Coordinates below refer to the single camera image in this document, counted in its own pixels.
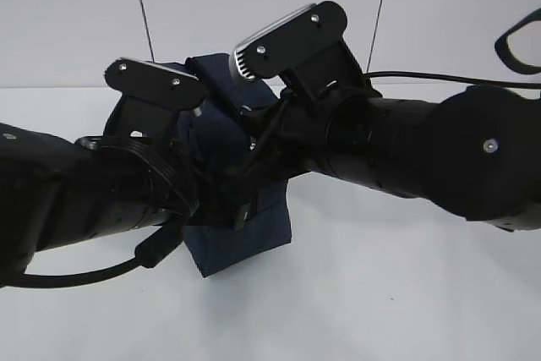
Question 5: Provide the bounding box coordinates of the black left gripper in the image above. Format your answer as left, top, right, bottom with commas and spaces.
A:
172, 149, 252, 231

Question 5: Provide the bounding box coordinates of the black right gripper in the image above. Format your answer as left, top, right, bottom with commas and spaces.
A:
224, 96, 334, 183

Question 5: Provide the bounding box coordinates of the dark navy fabric lunch bag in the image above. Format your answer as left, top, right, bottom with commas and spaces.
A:
160, 54, 292, 276

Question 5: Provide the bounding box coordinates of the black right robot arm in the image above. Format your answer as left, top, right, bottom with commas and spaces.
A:
227, 85, 540, 232

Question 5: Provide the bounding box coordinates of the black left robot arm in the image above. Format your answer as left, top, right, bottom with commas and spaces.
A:
1, 124, 251, 289

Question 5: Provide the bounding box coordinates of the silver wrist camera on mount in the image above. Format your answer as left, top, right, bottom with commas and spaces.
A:
229, 1, 381, 106

